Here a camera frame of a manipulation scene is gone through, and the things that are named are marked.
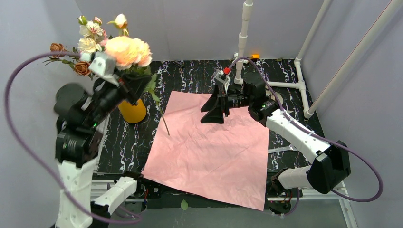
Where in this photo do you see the pink wrapping paper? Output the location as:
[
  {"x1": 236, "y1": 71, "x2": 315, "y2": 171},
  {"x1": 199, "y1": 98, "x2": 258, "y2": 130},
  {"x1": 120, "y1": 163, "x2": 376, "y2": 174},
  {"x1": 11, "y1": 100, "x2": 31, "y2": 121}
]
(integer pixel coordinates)
[{"x1": 142, "y1": 91, "x2": 269, "y2": 210}]

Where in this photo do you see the white PVC pipe frame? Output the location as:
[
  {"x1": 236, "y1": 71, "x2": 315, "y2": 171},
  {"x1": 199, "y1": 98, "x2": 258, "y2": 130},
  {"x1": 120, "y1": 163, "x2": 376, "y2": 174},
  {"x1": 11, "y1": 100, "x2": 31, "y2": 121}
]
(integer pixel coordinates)
[{"x1": 231, "y1": 0, "x2": 403, "y2": 119}]

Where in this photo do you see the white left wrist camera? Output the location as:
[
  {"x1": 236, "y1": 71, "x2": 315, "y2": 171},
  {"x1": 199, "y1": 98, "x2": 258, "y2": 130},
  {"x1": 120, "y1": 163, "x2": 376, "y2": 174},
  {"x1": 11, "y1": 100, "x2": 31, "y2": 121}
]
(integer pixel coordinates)
[{"x1": 79, "y1": 51, "x2": 119, "y2": 86}]

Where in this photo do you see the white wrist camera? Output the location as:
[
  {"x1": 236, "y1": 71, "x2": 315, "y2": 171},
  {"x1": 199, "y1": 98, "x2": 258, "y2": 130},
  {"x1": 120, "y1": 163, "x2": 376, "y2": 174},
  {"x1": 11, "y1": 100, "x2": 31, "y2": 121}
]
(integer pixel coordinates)
[
  {"x1": 213, "y1": 69, "x2": 230, "y2": 93},
  {"x1": 79, "y1": 51, "x2": 119, "y2": 86}
]

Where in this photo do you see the yellow cylindrical vase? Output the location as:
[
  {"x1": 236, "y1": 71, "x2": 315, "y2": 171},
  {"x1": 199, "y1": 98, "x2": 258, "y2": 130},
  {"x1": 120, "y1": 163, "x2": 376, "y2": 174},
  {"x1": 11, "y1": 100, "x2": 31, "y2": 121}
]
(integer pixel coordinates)
[{"x1": 118, "y1": 99, "x2": 147, "y2": 124}]

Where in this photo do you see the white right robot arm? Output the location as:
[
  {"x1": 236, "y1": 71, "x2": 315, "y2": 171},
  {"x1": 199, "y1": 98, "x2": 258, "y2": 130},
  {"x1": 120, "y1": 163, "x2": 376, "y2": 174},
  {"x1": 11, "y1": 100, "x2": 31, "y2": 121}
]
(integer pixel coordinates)
[{"x1": 201, "y1": 70, "x2": 351, "y2": 194}]

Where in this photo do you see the silver open-end wrench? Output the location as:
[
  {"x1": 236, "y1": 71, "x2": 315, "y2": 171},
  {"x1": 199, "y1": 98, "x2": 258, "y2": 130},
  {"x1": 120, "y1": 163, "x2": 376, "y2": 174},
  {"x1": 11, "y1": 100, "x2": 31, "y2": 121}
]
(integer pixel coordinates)
[{"x1": 268, "y1": 145, "x2": 297, "y2": 154}]

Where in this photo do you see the small peach rose stem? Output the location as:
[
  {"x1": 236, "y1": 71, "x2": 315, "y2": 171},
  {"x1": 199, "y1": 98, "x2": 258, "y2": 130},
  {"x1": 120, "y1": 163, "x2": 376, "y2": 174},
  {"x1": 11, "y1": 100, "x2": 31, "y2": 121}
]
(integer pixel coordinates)
[{"x1": 104, "y1": 13, "x2": 170, "y2": 136}]

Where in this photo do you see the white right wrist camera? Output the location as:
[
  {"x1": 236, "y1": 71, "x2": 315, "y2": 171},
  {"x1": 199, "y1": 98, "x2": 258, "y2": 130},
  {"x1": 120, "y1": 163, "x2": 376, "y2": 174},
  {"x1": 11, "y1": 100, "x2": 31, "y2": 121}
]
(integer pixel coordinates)
[{"x1": 213, "y1": 69, "x2": 230, "y2": 93}]

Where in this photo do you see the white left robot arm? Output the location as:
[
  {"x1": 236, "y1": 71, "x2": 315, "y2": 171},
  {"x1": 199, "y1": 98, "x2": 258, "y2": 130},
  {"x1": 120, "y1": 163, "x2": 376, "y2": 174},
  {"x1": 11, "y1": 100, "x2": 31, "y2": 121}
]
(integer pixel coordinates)
[{"x1": 54, "y1": 75, "x2": 151, "y2": 228}]

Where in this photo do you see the cream ribbon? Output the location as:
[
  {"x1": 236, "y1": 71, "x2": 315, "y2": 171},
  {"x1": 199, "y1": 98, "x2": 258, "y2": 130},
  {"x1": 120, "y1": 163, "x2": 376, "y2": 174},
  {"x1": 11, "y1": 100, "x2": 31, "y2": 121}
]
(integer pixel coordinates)
[{"x1": 266, "y1": 90, "x2": 284, "y2": 105}]

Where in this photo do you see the pink rose stem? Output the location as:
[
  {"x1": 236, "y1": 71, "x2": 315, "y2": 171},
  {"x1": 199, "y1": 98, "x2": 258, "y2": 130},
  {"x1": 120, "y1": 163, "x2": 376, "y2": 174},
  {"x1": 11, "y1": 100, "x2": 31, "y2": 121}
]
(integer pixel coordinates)
[{"x1": 93, "y1": 17, "x2": 109, "y2": 47}]

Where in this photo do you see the brown dried rose stem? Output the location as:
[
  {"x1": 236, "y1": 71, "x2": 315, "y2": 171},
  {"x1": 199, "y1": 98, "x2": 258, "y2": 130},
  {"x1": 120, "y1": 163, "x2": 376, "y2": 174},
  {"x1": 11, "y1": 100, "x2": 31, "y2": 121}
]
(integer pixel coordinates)
[{"x1": 43, "y1": 43, "x2": 93, "y2": 79}]

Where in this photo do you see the green fallen leaf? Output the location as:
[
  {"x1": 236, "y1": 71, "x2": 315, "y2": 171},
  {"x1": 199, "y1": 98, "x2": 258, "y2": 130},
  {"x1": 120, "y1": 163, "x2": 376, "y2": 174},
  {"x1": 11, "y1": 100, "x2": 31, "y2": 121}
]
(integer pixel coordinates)
[{"x1": 180, "y1": 199, "x2": 189, "y2": 210}]

